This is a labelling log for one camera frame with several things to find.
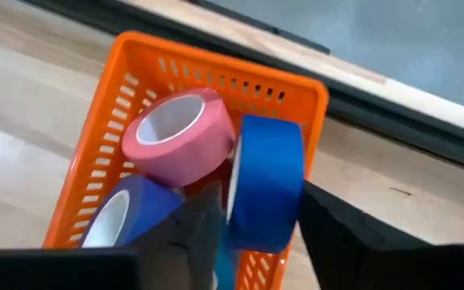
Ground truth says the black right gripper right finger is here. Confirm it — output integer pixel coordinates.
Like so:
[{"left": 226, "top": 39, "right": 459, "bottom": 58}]
[{"left": 299, "top": 180, "right": 464, "bottom": 290}]

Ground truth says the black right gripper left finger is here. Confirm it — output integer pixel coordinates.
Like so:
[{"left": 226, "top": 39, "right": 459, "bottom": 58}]
[{"left": 0, "top": 180, "right": 225, "bottom": 290}]

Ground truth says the purple-blue tape roll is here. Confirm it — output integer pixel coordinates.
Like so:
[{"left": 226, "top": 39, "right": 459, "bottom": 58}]
[{"left": 79, "top": 173, "right": 184, "bottom": 249}]

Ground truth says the pink tape roll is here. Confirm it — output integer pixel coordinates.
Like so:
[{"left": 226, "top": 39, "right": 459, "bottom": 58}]
[{"left": 121, "top": 87, "right": 237, "bottom": 189}]

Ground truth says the royal blue tape roll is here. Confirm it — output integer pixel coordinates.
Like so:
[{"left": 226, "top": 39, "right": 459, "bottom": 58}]
[{"left": 224, "top": 114, "right": 306, "bottom": 255}]

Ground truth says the orange plastic basket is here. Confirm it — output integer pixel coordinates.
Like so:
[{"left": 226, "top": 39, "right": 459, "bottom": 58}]
[{"left": 42, "top": 31, "right": 330, "bottom": 290}]

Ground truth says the black aluminium table frame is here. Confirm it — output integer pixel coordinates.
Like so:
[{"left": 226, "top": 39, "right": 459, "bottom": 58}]
[{"left": 18, "top": 0, "right": 464, "bottom": 176}]

